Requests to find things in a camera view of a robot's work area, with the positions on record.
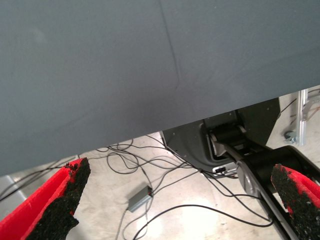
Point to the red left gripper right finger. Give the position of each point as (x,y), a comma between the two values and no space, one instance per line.
(300,200)

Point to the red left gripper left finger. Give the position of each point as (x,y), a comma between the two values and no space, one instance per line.
(30,215)

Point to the black robot torso link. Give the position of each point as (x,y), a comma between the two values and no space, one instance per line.
(265,160)

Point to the dark grey robot base chassis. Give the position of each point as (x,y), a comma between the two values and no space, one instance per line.
(185,142)

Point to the grey caster wheel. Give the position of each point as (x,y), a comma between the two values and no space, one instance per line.
(291,136)

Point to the small grey adapter box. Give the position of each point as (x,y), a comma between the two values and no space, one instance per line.
(138,200)

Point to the aluminium frame post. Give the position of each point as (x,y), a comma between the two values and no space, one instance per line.
(303,117)

